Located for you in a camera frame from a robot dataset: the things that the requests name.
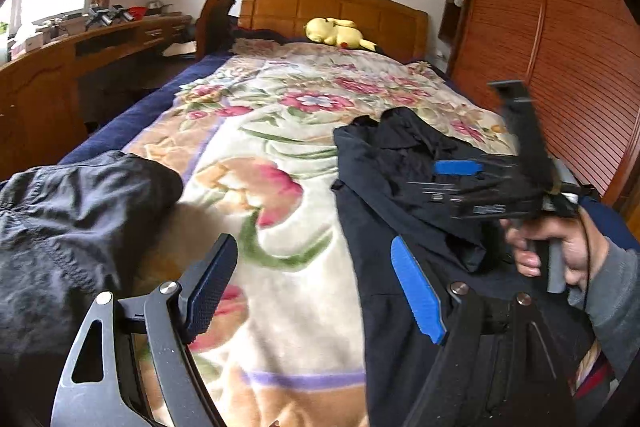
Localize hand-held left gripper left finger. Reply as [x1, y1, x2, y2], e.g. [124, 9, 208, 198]
[50, 233, 239, 427]

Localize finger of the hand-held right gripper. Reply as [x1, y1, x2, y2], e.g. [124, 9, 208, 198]
[406, 179, 481, 216]
[433, 159, 501, 181]

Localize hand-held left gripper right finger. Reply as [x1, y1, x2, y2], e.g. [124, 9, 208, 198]
[390, 236, 576, 427]

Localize dark navy jacket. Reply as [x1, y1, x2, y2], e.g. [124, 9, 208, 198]
[331, 106, 601, 427]

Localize person's right forearm grey sleeve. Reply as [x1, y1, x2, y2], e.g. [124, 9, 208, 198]
[566, 237, 640, 380]

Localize person's right hand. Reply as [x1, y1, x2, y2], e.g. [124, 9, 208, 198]
[502, 218, 609, 291]

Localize floral blanket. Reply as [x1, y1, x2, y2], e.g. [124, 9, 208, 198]
[122, 41, 526, 427]

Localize dark grey pants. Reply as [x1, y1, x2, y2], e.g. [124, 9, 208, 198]
[0, 150, 185, 427]

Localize wooden louvered wardrobe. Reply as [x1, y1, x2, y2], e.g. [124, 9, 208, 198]
[446, 0, 640, 220]

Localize yellow plush toy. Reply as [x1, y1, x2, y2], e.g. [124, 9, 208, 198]
[305, 17, 379, 53]

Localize wooden bed headboard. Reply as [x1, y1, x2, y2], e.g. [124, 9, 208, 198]
[238, 0, 430, 62]

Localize navy blue bed sheet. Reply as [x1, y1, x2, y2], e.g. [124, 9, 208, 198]
[57, 49, 640, 253]

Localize dark cloth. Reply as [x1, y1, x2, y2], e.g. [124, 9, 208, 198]
[227, 26, 293, 48]

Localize wooden desk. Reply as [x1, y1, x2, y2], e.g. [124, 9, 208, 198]
[0, 13, 194, 170]

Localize dark wooden chair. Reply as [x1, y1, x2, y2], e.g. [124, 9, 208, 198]
[194, 0, 237, 60]

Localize pink tissue box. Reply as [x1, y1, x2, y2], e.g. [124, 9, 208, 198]
[10, 32, 47, 58]

